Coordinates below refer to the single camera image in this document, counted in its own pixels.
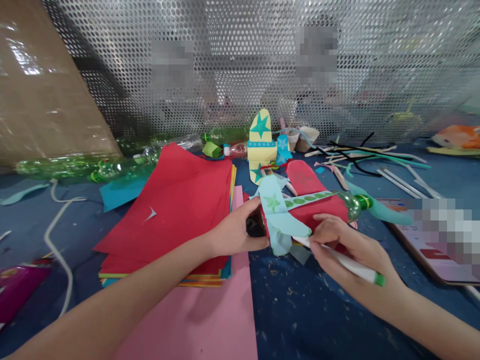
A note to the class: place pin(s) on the person's left hand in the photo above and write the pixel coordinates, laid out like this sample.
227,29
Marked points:
232,234

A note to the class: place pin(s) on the person's right hand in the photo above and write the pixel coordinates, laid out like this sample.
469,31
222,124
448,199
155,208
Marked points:
356,255

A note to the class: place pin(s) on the person's left thumb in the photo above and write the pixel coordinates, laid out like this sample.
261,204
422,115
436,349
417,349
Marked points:
248,207

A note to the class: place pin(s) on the person's right thumb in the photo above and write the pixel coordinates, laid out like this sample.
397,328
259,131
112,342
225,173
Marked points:
322,255

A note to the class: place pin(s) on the person's right index finger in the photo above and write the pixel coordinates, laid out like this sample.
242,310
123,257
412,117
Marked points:
330,223

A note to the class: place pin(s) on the person's left fingers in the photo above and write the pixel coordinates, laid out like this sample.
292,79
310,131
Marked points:
258,244

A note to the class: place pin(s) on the red paper bottle plane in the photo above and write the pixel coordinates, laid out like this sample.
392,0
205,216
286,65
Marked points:
318,204

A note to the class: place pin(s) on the white marker with green cap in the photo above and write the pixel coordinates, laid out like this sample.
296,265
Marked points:
348,264

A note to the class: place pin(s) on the small bottle with white cap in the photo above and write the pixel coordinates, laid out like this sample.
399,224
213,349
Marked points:
236,150

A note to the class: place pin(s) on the yellow paper plane with stars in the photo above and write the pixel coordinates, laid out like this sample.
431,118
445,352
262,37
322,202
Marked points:
262,148

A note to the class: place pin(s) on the green paper roll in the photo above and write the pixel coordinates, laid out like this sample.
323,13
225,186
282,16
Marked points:
212,150

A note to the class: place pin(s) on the pile of straws and pipe cleaners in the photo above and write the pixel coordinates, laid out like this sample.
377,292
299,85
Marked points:
360,157

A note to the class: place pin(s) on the stack of coloured paper sheets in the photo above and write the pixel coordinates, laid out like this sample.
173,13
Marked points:
176,202

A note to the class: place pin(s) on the green plastic bottle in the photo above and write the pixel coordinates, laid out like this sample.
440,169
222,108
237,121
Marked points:
116,167
228,134
52,168

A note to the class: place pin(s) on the smartphone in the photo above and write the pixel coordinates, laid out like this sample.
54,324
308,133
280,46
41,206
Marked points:
412,243

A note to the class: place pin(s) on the brown paper cup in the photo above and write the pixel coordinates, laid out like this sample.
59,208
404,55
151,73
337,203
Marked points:
308,139

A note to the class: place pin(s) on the pink paper sheet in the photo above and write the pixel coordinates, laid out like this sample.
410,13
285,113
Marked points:
210,322

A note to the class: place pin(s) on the clear plastic bottle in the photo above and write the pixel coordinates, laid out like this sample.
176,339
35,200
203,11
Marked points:
168,146

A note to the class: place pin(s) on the teal paper sheet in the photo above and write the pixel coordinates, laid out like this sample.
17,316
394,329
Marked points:
120,191

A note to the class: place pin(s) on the perforated metal screen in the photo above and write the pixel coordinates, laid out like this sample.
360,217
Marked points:
243,56

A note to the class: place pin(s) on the orange plush toy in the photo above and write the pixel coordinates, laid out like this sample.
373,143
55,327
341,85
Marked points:
459,137

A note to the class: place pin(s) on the light blue paper scrap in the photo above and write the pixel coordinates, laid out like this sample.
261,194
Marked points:
22,195

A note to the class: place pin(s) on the cardboard box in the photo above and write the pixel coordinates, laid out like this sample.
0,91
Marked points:
45,93

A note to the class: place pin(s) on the magenta packet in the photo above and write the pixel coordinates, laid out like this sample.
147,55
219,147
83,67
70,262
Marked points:
18,288

